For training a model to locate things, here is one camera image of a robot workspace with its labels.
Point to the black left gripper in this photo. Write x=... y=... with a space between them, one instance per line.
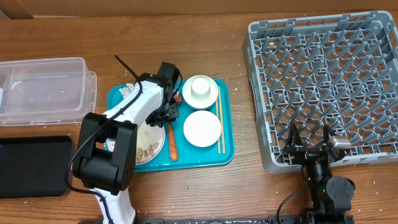
x=172 y=113

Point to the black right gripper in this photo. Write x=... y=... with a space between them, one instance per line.
x=305 y=154

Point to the red snack wrapper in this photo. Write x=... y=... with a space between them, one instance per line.
x=178 y=98

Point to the white paper cup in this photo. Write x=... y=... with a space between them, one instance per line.
x=200 y=88

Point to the white tissue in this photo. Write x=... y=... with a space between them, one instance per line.
x=125 y=91

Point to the small pink bowl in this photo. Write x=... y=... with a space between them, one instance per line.
x=199 y=128

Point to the rice and peanut shells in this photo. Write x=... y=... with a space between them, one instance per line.
x=147 y=143

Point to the orange sausage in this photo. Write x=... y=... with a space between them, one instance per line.
x=173 y=152

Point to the large pink plate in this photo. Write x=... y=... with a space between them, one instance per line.
x=161 y=134

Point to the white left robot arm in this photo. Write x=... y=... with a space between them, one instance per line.
x=105 y=158

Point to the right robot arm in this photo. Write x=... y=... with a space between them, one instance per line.
x=331 y=195

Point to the black waste tray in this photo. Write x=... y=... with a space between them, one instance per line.
x=35 y=166

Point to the wooden chopstick left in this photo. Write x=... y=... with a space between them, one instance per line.
x=218 y=127

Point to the wooden chopstick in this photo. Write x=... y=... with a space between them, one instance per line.
x=221 y=120
x=218 y=127

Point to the wooden chopstick right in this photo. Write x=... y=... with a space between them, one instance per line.
x=221 y=120

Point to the grey plastic dish rack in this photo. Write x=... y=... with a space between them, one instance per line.
x=339 y=70

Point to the teal plastic tray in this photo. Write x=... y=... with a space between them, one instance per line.
x=191 y=156

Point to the clear plastic bin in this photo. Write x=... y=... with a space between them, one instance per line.
x=46 y=91

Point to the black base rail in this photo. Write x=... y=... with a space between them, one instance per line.
x=217 y=221

